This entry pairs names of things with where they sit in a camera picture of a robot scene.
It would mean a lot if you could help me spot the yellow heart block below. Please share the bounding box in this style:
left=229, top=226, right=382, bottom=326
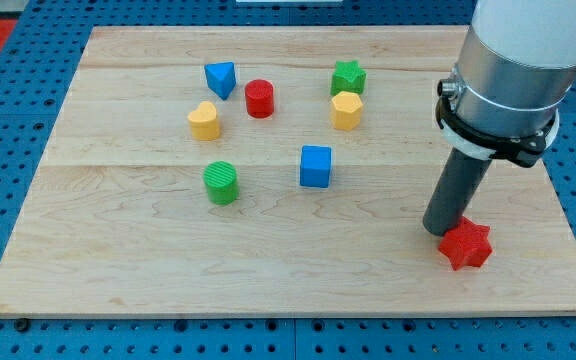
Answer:
left=187, top=101, right=221, bottom=141

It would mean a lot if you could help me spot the blue cube block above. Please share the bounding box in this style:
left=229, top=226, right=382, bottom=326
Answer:
left=299, top=145, right=332, bottom=188

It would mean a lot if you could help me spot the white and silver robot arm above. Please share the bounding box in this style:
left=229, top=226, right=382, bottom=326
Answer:
left=436, top=0, right=576, bottom=167

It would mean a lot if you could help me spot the light wooden board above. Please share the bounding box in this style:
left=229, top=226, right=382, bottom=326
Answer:
left=0, top=26, right=576, bottom=319

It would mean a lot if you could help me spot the green star block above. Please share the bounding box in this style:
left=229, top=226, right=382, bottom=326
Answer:
left=330, top=60, right=366, bottom=96

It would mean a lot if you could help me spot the red cylinder block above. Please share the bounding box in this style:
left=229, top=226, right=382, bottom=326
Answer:
left=244, top=79, right=274, bottom=119

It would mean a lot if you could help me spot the red star block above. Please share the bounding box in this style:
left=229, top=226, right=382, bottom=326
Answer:
left=438, top=216, right=493, bottom=271

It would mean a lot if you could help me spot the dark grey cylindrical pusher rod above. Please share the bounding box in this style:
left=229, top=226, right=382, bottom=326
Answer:
left=422, top=148, right=492, bottom=236

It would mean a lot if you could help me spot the blue triangle block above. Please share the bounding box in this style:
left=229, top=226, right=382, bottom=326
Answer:
left=204, top=62, right=236, bottom=100

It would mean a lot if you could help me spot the green cylinder block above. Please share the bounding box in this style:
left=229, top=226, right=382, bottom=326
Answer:
left=203, top=161, right=239, bottom=205

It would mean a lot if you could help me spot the yellow hexagon block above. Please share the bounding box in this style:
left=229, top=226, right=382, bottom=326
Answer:
left=330, top=91, right=363, bottom=131

